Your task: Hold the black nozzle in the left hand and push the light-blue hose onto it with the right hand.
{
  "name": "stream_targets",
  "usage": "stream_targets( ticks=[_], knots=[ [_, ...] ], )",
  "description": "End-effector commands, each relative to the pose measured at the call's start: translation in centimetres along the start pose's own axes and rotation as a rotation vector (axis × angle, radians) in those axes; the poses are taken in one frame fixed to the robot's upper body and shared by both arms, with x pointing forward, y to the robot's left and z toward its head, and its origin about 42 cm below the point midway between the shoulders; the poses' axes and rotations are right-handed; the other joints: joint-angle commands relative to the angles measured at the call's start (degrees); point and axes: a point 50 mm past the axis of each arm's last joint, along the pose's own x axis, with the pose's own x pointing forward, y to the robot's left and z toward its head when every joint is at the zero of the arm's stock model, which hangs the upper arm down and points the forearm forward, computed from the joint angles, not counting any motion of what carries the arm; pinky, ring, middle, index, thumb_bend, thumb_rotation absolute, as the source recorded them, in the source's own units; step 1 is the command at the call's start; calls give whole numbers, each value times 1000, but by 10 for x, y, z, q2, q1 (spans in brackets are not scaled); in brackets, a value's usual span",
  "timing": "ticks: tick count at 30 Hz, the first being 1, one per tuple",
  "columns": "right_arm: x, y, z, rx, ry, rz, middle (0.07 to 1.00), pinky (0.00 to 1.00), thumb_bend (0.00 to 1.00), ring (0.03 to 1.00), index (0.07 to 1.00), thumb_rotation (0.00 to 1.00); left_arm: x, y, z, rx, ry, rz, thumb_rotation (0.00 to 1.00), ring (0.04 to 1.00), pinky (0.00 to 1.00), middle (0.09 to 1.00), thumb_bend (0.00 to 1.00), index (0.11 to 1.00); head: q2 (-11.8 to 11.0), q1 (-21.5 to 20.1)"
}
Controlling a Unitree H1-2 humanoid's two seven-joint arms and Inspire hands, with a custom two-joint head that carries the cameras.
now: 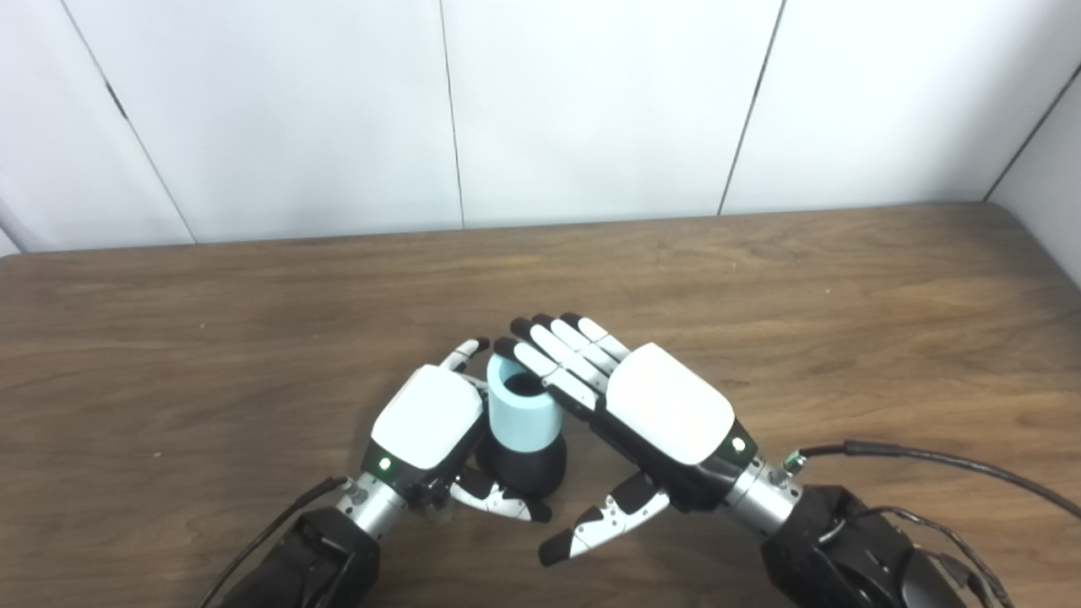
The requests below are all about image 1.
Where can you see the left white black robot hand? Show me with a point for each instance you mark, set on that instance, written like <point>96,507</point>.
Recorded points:
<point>426,414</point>

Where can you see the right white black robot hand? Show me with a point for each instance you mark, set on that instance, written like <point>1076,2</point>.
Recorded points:
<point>667,405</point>

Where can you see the light blue cylinder cup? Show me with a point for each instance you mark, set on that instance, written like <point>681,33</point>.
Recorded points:
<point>519,422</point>

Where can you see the black flared nozzle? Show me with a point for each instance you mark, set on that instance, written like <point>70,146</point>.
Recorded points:
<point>528,469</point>

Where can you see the black panel hinge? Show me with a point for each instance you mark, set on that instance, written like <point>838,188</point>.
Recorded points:
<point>116,100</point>

